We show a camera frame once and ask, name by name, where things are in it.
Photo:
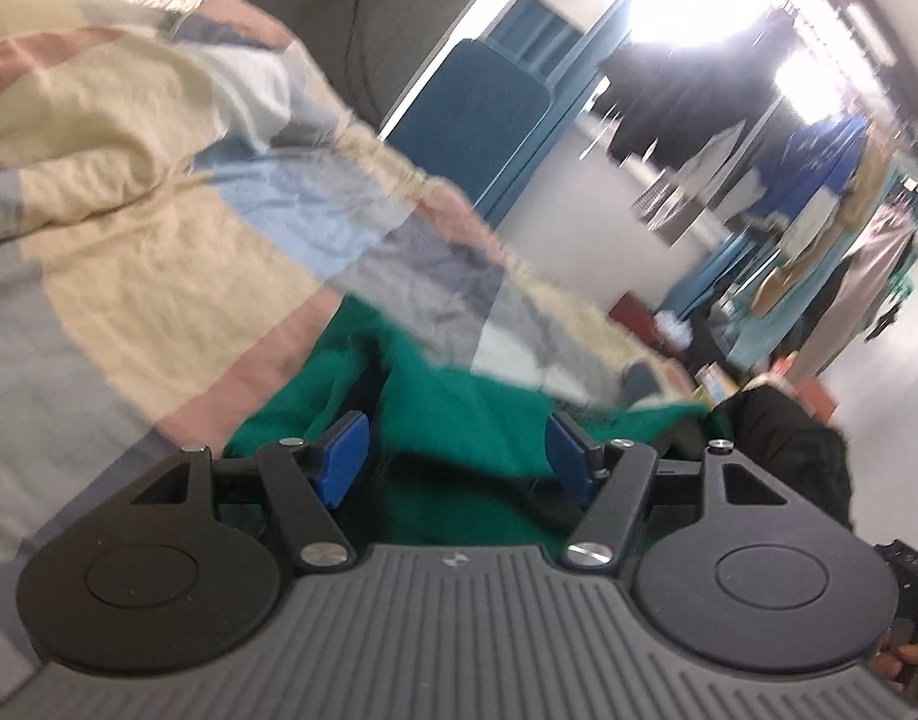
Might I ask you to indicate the hanging light blue garment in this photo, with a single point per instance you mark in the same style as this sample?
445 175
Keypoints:
774 330

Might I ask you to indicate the hanging blue white jacket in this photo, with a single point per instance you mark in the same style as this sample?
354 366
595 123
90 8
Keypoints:
811 165

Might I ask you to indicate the patchwork bed quilt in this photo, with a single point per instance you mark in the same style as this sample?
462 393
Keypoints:
129 202

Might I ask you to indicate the blue padded board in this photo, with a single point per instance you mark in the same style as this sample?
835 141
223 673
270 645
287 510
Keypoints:
474 127

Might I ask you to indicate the black puffy jacket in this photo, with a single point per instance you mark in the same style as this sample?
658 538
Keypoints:
789 450

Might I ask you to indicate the green hoodie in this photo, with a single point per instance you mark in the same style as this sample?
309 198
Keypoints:
459 420

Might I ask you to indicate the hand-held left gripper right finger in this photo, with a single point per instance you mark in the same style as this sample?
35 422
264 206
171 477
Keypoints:
575 457

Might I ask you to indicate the hanging mauve garment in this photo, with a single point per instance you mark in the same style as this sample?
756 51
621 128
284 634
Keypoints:
856 292

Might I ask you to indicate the hanging beige garment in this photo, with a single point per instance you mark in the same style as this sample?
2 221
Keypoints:
785 277

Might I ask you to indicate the hanging black jacket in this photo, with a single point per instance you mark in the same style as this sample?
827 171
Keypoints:
684 97

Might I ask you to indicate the orange box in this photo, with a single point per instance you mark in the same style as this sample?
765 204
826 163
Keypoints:
815 394

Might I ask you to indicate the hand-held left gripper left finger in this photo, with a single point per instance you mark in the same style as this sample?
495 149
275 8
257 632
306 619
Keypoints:
343 457

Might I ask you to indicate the teal clothes hangers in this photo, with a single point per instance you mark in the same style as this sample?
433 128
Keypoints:
903 292

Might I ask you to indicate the hanging grey white shirt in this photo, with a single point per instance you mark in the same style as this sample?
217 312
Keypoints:
718 165

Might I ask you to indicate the hanging striped shirt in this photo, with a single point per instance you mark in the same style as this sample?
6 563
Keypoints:
665 202

